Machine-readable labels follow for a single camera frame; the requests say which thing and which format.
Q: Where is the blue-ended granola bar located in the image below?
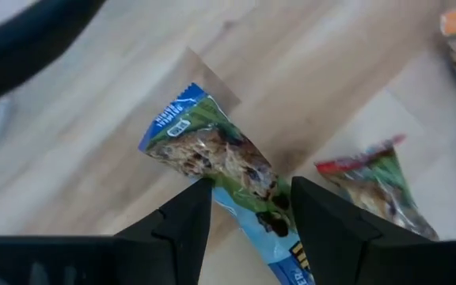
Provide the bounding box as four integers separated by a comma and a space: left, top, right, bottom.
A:
138, 82, 316, 285

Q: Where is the red-ended granola bar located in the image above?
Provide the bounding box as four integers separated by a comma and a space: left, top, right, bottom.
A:
314, 134, 439, 241

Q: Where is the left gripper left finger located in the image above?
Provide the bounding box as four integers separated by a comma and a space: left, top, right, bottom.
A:
0, 177, 214, 285

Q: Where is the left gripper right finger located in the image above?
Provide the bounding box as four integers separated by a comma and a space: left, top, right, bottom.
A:
291, 176, 456, 285

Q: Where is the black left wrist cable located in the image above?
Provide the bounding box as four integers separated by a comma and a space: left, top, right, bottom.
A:
0, 0, 107, 112

